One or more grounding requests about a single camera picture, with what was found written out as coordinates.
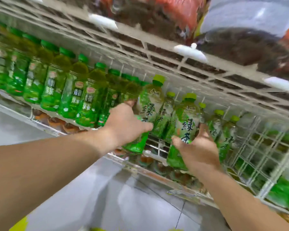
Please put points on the row of orange-brown bottles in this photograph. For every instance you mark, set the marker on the row of orange-brown bottles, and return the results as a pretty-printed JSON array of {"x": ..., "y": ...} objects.
[{"x": 55, "y": 122}]

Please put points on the row of large green-capped bottles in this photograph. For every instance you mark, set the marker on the row of large green-capped bottles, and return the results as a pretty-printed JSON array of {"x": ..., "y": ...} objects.
[{"x": 281, "y": 192}]

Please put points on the person's left hand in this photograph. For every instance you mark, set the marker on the person's left hand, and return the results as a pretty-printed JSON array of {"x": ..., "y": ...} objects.
[{"x": 125, "y": 125}]

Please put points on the row of dark tea bottles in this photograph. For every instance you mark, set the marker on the row of dark tea bottles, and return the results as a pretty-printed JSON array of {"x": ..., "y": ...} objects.
[{"x": 159, "y": 19}]

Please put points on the row of dark green bottles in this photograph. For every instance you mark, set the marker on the row of dark green bottles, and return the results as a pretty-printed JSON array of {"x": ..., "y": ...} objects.
[{"x": 50, "y": 93}]

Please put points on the yellow cartoon floor sticker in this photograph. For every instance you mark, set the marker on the yellow cartoon floor sticker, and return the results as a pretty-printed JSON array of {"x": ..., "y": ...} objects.
[{"x": 19, "y": 226}]

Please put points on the person's right forearm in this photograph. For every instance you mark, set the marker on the person's right forearm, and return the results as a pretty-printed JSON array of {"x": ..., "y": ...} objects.
[{"x": 243, "y": 209}]

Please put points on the person's left forearm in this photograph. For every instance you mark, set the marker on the person's left forearm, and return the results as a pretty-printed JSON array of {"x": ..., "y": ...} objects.
[{"x": 38, "y": 173}]

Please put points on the person's right hand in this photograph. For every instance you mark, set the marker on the person's right hand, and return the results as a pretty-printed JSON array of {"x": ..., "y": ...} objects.
[{"x": 200, "y": 153}]

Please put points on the row of white-capped amber bottles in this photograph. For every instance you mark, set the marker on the row of white-capped amber bottles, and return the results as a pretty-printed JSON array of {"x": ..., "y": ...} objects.
[{"x": 147, "y": 161}]

